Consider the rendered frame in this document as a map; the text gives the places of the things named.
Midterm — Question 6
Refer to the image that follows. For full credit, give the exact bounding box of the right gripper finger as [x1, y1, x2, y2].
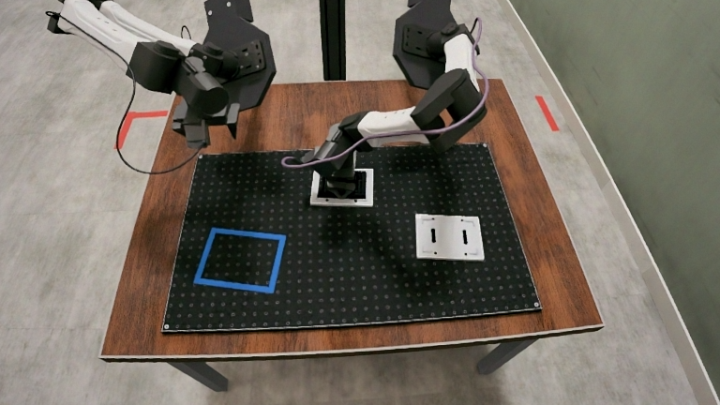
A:
[172, 121, 186, 137]
[227, 103, 240, 140]

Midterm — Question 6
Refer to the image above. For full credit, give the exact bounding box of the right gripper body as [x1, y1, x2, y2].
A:
[172, 98, 239, 142]

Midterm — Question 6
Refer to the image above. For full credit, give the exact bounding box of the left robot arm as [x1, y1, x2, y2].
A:
[302, 22, 488, 177]

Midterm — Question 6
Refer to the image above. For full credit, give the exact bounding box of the blue tape outline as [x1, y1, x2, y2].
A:
[193, 228, 286, 293]

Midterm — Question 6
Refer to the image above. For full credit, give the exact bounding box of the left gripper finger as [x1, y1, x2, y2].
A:
[328, 183, 355, 199]

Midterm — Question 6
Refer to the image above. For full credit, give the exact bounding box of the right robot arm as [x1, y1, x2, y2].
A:
[47, 0, 267, 114]

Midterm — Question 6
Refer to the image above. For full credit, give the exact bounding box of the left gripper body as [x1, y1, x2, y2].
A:
[304, 146, 356, 189]

